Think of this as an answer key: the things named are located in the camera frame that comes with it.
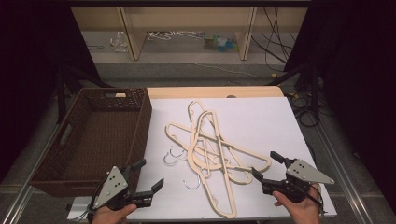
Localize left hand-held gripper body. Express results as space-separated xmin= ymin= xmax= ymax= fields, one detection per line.
xmin=92 ymin=165 xmax=153 ymax=212

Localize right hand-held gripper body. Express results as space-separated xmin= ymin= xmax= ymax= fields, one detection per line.
xmin=262 ymin=158 xmax=335 ymax=203

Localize cream plastic clothes hanger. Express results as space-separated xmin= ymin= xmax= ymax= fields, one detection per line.
xmin=163 ymin=110 xmax=238 ymax=219
xmin=168 ymin=99 xmax=254 ymax=187
xmin=164 ymin=120 xmax=273 ymax=190

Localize brown woven basket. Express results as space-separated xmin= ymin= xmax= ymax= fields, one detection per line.
xmin=28 ymin=87 xmax=153 ymax=198

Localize person's left hand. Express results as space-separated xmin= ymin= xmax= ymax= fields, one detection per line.
xmin=92 ymin=203 xmax=137 ymax=224

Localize person's right hand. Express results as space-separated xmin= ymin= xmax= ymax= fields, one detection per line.
xmin=272 ymin=183 xmax=321 ymax=224

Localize white table mat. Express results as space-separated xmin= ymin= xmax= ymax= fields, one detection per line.
xmin=66 ymin=96 xmax=338 ymax=222

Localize black metal stand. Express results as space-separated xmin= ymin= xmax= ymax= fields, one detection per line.
xmin=55 ymin=63 xmax=111 ymax=124
xmin=266 ymin=61 xmax=323 ymax=115

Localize dark curtain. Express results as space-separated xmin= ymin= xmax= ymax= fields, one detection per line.
xmin=284 ymin=0 xmax=396 ymax=206
xmin=0 ymin=0 xmax=101 ymax=185

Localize clear plastic wrap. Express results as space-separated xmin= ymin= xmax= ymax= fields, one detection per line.
xmin=109 ymin=31 xmax=129 ymax=53

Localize pile of colourful small things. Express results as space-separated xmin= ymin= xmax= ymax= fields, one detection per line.
xmin=203 ymin=32 xmax=240 ymax=53

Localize white hangers on floor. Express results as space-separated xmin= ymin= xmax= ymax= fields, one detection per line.
xmin=147 ymin=30 xmax=205 ymax=42

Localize light wooden shelf unit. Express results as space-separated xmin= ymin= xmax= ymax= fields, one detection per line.
xmin=70 ymin=5 xmax=309 ymax=62

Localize left hand-held gripper cable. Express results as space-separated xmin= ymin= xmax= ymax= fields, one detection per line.
xmin=72 ymin=178 xmax=106 ymax=222

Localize hand-held gripper cable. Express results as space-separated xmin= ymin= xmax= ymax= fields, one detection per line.
xmin=306 ymin=184 xmax=326 ymax=217
xmin=72 ymin=178 xmax=106 ymax=222

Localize right hand-held gripper cable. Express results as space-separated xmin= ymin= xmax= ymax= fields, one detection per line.
xmin=306 ymin=184 xmax=326 ymax=217

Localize grey metal floor rail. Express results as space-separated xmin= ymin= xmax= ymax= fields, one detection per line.
xmin=0 ymin=122 xmax=64 ymax=224
xmin=312 ymin=116 xmax=375 ymax=224

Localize coiled black cable bundle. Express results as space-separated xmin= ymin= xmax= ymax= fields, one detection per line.
xmin=285 ymin=91 xmax=323 ymax=128

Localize thin white floor cable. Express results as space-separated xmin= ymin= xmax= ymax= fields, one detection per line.
xmin=194 ymin=63 xmax=267 ymax=79

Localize hanging black cables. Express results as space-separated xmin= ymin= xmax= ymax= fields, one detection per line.
xmin=250 ymin=6 xmax=298 ymax=73

